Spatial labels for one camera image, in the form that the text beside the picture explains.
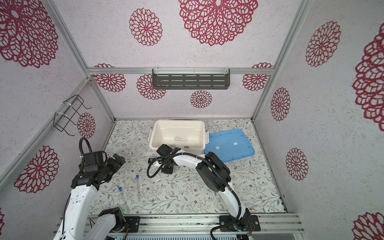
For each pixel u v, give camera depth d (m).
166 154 0.74
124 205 0.80
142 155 1.00
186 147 1.00
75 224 0.42
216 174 0.53
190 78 0.92
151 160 0.81
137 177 0.90
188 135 1.02
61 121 0.73
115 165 0.70
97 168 0.58
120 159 0.72
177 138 1.07
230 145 1.04
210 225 0.77
